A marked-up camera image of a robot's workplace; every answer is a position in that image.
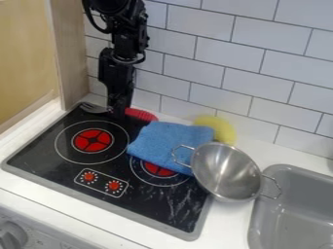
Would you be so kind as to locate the red fork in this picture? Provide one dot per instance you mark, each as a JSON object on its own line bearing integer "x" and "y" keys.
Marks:
{"x": 139, "y": 114}

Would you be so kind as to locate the yellow toy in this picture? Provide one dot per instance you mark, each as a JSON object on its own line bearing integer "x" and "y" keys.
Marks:
{"x": 219, "y": 128}

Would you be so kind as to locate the toy stove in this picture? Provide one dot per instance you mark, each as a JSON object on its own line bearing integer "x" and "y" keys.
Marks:
{"x": 108, "y": 171}

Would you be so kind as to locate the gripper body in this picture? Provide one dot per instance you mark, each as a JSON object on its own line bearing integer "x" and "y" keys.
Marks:
{"x": 116, "y": 76}

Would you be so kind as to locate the blue cloth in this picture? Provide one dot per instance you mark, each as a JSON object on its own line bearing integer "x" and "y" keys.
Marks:
{"x": 167, "y": 144}

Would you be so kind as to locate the silver pot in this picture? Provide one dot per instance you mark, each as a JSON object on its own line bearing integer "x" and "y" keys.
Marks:
{"x": 225, "y": 171}

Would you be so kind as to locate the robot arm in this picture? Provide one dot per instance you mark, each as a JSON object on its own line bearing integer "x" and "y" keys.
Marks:
{"x": 123, "y": 22}

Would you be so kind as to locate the toy sink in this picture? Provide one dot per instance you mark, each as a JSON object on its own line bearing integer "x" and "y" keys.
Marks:
{"x": 295, "y": 210}

